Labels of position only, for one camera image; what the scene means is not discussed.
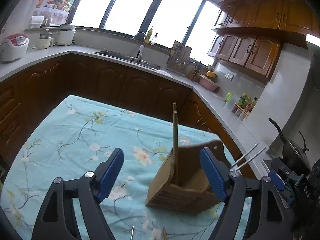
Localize yellow wooden chopstick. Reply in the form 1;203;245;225
173;110;178;185

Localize kitchen faucet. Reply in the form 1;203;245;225
132;31;146;62

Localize black wok with lid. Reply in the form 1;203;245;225
268;118;311;176

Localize wooden utensil holder box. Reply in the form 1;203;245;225
146;139;231;215

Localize teal floral tablecloth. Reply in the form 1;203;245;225
1;96;223;239

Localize spice bottle rack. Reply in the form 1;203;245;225
231;93;258;121

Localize green cup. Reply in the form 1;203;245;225
225;92;233;102

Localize pink basin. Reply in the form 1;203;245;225
199;75;220;92

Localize white rice cooker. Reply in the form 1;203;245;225
1;33;29;62

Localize wooden knife block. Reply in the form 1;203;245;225
167;41;192;76

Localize white pot with lid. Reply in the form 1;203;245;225
55;24;76;46

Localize upper wooden wall cabinets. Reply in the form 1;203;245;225
208;0;319;80

